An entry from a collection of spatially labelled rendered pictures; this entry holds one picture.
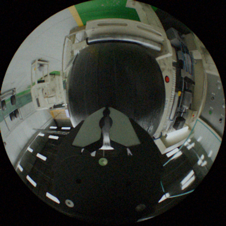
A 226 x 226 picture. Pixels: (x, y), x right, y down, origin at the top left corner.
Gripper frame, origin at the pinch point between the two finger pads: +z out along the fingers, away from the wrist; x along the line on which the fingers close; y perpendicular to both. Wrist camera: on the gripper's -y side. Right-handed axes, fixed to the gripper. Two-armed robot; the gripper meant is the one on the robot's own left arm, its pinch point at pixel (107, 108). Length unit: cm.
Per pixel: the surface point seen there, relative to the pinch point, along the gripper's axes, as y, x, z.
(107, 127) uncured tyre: 4.9, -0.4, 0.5
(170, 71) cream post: -11.7, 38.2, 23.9
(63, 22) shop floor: -109, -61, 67
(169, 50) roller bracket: -20.5, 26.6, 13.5
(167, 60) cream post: -19.0, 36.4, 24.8
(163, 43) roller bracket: -25.0, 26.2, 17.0
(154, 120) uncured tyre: 4.2, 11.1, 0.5
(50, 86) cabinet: -11, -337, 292
